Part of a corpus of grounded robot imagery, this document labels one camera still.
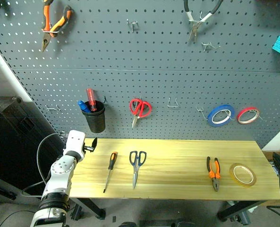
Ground left arm cable loop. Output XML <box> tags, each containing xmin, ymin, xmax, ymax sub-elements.
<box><xmin>21</xmin><ymin>133</ymin><xmax>67</xmax><ymax>193</ymax></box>

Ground blue tape roll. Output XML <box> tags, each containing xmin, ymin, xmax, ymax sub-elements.
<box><xmin>207</xmin><ymin>104</ymin><xmax>236</xmax><ymax>128</ymax></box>

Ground white black handled pliers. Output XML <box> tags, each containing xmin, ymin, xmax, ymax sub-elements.
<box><xmin>183</xmin><ymin>0</ymin><xmax>224</xmax><ymax>44</ymax></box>

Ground grey caster wheel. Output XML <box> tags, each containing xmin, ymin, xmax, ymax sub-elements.
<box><xmin>234</xmin><ymin>211</ymin><xmax>251</xmax><ymax>225</ymax></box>

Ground red tape roll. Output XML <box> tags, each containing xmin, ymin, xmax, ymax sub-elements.
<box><xmin>236</xmin><ymin>107</ymin><xmax>260</xmax><ymax>125</ymax></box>

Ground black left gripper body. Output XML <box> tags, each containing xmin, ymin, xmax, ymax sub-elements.
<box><xmin>83</xmin><ymin>141</ymin><xmax>95</xmax><ymax>153</ymax></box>

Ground orange black long-nose pliers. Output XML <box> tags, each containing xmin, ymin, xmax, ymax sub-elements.
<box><xmin>40</xmin><ymin>0</ymin><xmax>74</xmax><ymax>53</ymax></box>

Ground red handled screwdriver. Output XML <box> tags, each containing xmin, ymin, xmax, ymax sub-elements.
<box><xmin>86</xmin><ymin>88</ymin><xmax>97</xmax><ymax>112</ymax></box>

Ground grey handled scissors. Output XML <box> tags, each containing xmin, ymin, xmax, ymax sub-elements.
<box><xmin>129</xmin><ymin>150</ymin><xmax>147</xmax><ymax>190</ymax></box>

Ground black plastic cup holder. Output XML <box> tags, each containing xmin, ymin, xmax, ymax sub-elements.
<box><xmin>81</xmin><ymin>102</ymin><xmax>106</xmax><ymax>133</ymax></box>

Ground black table leg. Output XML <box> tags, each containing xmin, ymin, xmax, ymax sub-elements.
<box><xmin>217</xmin><ymin>200</ymin><xmax>265</xmax><ymax>222</ymax></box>
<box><xmin>70</xmin><ymin>198</ymin><xmax>106</xmax><ymax>220</ymax></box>

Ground red handled scissors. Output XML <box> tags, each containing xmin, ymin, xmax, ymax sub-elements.
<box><xmin>129</xmin><ymin>98</ymin><xmax>153</xmax><ymax>129</ymax></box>

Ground grey metal pegboard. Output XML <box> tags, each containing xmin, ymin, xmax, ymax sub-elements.
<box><xmin>0</xmin><ymin>0</ymin><xmax>280</xmax><ymax>149</ymax></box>

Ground yellow tape roll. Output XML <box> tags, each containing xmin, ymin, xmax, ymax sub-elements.
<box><xmin>229</xmin><ymin>163</ymin><xmax>257</xmax><ymax>188</ymax></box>

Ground orange black combination pliers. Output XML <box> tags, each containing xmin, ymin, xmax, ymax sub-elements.
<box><xmin>206</xmin><ymin>156</ymin><xmax>221</xmax><ymax>192</ymax></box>

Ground cardboard box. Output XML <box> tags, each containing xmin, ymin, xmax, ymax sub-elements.
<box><xmin>262</xmin><ymin>150</ymin><xmax>280</xmax><ymax>166</ymax></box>

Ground grey stand base beam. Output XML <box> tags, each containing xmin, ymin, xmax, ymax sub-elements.
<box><xmin>0</xmin><ymin>174</ymin><xmax>42</xmax><ymax>206</ymax></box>

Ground orange black handled screwdriver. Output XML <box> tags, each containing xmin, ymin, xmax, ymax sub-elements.
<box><xmin>103</xmin><ymin>151</ymin><xmax>118</xmax><ymax>193</ymax></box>

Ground black cabinet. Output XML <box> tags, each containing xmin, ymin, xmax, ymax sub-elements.
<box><xmin>0</xmin><ymin>96</ymin><xmax>65</xmax><ymax>197</ymax></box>

